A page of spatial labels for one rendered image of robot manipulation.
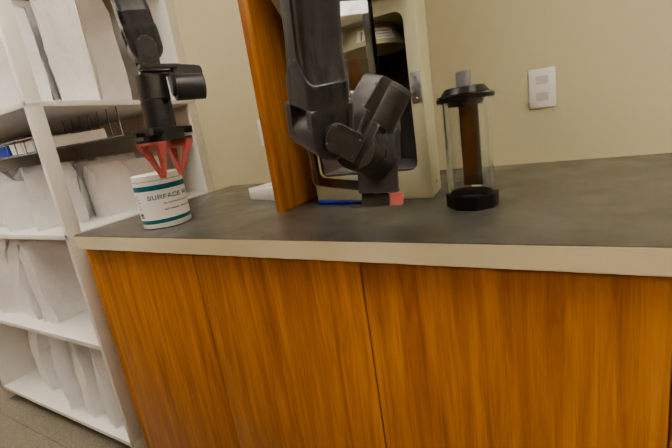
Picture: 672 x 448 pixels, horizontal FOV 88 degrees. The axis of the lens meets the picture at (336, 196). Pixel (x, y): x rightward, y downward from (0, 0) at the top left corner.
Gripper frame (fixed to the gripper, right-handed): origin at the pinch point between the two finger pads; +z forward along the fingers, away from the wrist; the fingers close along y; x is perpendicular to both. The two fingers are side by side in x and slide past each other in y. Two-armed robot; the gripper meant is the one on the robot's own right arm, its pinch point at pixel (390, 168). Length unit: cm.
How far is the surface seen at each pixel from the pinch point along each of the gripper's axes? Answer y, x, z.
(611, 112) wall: 20, -50, 58
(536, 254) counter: -14.9, -21.8, -5.4
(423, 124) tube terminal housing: 12.7, -3.5, 18.9
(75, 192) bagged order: 6, 133, 24
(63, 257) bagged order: -21, 154, 33
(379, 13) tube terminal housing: 37.5, 4.0, 11.6
